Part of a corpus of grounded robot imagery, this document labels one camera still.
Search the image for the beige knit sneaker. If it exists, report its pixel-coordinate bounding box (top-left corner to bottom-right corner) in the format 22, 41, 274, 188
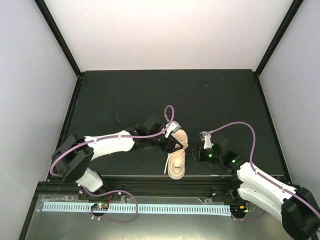
164, 129, 189, 180

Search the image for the white shoelace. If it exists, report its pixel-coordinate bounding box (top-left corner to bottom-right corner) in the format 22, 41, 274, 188
163, 144, 188, 180

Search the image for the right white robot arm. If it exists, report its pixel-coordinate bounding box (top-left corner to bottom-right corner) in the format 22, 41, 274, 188
192, 131, 320, 240

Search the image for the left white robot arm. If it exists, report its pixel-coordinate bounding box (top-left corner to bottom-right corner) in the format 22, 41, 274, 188
50, 115, 188, 200

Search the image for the right small circuit board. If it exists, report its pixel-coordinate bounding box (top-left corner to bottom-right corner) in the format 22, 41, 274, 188
230, 204, 256, 214

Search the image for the small circuit board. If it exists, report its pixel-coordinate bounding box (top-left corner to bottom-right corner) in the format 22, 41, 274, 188
230, 204, 256, 214
90, 203, 109, 211

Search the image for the left small circuit board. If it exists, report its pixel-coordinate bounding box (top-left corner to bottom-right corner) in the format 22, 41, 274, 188
90, 203, 109, 211

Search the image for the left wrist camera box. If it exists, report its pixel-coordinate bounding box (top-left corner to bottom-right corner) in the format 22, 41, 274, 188
164, 121, 181, 138

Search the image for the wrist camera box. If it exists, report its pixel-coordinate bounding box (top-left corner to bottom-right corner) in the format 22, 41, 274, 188
164, 121, 181, 138
199, 131, 213, 150

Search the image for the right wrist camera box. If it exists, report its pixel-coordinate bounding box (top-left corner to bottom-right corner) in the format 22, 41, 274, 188
199, 131, 213, 150

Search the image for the black aluminium front rail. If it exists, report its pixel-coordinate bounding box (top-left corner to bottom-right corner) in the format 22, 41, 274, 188
91, 176, 245, 205

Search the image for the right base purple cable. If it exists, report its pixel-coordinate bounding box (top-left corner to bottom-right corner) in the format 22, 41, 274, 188
229, 207, 267, 223

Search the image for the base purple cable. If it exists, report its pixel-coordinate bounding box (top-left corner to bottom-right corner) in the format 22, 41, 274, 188
82, 187, 140, 223
229, 207, 267, 223

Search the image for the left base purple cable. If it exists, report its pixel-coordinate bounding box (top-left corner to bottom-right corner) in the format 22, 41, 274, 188
82, 187, 140, 223

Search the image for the light blue slotted cable duct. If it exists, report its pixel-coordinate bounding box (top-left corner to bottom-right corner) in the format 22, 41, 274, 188
41, 202, 231, 217

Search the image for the right black frame post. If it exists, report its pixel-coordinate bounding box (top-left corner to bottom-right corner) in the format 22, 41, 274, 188
254, 0, 304, 77

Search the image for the black frame post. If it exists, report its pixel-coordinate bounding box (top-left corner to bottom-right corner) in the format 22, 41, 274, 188
254, 0, 304, 77
34, 0, 82, 78

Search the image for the left black frame post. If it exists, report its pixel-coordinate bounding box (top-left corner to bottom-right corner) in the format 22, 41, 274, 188
34, 0, 82, 78

